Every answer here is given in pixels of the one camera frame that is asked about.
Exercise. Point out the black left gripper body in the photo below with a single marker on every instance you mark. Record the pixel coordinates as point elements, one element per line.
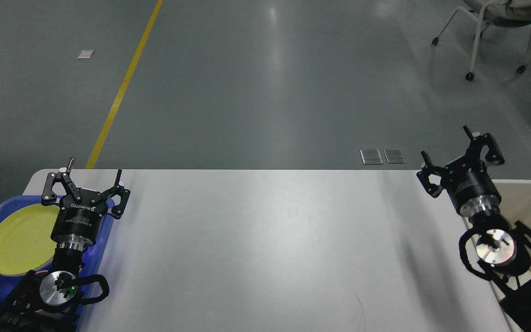
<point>78,224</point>

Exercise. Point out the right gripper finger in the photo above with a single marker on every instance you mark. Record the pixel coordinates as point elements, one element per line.
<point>482,148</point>
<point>429,169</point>

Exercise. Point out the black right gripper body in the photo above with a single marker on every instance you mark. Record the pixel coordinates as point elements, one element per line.
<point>470,188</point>

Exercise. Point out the yellow plastic plate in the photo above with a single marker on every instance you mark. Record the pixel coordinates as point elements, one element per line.
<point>25,242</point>

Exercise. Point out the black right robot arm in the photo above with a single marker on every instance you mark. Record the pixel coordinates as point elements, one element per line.
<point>493,249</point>

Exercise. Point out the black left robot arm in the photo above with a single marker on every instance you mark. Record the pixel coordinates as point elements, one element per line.
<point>51,301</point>

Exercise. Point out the right floor socket plate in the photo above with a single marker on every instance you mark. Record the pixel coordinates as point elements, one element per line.
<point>395,156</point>

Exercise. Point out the floor socket plate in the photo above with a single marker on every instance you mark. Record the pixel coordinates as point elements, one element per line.
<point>371,157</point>
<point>395,156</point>

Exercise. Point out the left floor socket plate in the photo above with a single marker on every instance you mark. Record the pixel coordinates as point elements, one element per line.
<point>371,157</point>

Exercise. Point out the white office chair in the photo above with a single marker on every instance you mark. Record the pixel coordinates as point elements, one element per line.
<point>487,13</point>

